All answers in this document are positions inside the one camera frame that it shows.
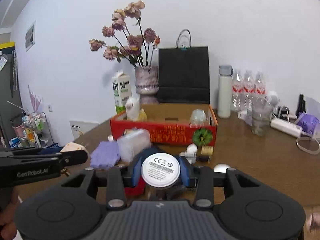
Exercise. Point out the water bottle left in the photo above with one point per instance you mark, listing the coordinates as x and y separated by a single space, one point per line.
237 91

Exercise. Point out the milk carton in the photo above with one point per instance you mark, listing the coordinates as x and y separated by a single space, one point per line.
121 89

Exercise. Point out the water bottle right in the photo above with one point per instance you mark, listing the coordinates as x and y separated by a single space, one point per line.
260 87

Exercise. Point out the water bottle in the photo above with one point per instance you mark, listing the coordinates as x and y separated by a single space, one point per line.
237 91
260 87
249 89

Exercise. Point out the black cosmetic tubes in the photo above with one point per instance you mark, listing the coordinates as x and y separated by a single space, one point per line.
301 105

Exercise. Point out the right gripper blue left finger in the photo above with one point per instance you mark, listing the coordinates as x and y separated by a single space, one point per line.
136 171

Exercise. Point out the water bottle middle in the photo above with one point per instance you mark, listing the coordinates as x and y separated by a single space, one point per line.
249 89

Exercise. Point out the white charger adapter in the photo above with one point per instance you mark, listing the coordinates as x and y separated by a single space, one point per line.
242 115

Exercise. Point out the white wrapper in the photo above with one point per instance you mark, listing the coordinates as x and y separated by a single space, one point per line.
191 157

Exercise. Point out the dried pink flowers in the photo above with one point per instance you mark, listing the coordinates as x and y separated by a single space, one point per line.
133 43

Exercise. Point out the alpaca plush toy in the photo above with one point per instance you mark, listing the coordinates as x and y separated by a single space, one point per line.
133 110

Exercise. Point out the clear glass cup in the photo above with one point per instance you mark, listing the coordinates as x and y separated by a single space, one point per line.
261 117

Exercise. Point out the white earbud case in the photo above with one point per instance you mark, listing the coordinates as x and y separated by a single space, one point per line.
192 149

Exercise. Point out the red artificial flower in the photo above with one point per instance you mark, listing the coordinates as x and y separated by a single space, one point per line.
136 191

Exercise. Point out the translucent plastic container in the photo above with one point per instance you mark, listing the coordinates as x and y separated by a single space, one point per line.
132 144

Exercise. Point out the purple package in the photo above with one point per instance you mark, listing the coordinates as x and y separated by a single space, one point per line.
309 123

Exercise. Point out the purple flower vase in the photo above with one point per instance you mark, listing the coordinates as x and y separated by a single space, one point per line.
146 83

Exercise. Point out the purple knit pouch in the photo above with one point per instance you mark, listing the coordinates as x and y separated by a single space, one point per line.
105 156

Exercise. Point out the white round lid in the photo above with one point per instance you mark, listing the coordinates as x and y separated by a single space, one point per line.
221 168

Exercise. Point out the white round disc device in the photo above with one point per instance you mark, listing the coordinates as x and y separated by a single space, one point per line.
160 170

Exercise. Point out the metal storage rack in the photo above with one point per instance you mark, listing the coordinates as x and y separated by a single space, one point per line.
32 129

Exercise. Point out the iridescent glitter bag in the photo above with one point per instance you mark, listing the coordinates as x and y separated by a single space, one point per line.
198 117

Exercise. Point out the white power strip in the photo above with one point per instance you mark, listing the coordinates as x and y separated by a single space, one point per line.
286 127

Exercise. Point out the red cardboard box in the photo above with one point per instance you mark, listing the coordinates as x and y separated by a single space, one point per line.
169 123

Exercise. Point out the white thermos bottle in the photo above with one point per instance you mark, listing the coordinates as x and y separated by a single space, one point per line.
225 91

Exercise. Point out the black paper bag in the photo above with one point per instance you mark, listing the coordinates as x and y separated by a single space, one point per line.
184 75

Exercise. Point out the operator hand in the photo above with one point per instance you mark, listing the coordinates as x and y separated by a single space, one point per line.
9 230

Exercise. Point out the small yellow box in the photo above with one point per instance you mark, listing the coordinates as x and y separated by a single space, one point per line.
207 150

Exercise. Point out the navy blue zip case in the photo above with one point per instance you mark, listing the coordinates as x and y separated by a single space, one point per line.
148 152

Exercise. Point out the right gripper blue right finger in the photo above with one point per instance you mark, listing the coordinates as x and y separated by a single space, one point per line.
184 171

